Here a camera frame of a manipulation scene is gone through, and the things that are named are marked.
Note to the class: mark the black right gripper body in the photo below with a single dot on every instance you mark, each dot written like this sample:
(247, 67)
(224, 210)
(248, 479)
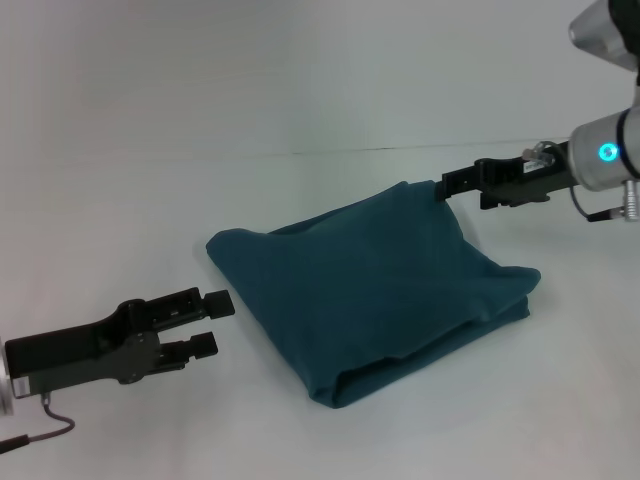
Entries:
(520, 180)

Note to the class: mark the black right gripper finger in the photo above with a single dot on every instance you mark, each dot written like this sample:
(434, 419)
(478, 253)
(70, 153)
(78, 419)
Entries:
(455, 184)

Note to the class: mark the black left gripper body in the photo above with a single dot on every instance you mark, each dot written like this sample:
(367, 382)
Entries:
(80, 350)

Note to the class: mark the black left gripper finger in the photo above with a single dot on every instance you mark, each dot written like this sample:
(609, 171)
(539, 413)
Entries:
(195, 347)
(215, 305)

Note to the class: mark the teal blue shirt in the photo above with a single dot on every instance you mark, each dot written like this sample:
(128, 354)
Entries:
(370, 300)

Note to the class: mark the right wrist camera housing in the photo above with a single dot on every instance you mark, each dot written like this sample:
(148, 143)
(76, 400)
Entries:
(605, 30)

